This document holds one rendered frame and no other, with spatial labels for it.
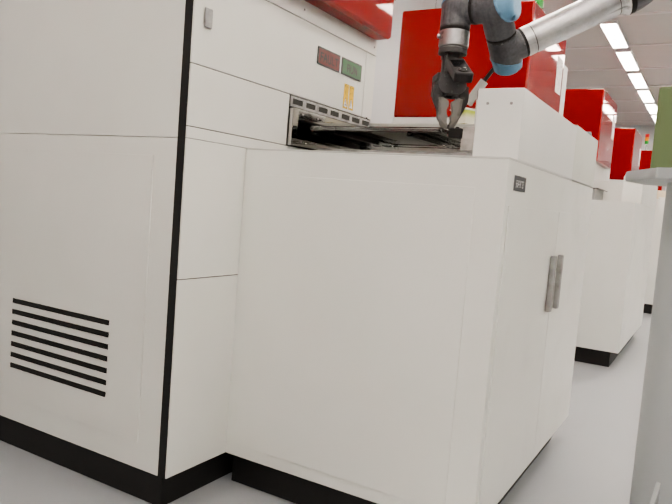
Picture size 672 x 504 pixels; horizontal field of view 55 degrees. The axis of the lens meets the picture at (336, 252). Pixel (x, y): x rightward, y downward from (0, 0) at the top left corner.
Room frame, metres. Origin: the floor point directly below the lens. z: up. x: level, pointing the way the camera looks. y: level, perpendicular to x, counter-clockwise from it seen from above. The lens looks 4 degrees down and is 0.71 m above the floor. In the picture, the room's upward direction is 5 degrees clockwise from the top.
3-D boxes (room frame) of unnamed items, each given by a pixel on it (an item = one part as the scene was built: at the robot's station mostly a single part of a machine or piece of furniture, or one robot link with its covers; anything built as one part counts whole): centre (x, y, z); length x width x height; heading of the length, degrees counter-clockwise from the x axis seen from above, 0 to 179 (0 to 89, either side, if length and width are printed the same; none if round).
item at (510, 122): (1.54, -0.44, 0.89); 0.55 x 0.09 x 0.14; 150
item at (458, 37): (1.68, -0.25, 1.14); 0.08 x 0.08 x 0.05
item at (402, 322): (1.80, -0.29, 0.41); 0.96 x 0.64 x 0.82; 150
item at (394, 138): (1.78, -0.16, 0.90); 0.34 x 0.34 x 0.01; 60
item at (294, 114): (1.87, 0.03, 0.89); 0.44 x 0.02 x 0.10; 150
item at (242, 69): (1.73, 0.13, 1.02); 0.81 x 0.03 x 0.40; 150
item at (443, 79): (1.69, -0.25, 1.06); 0.09 x 0.08 x 0.12; 5
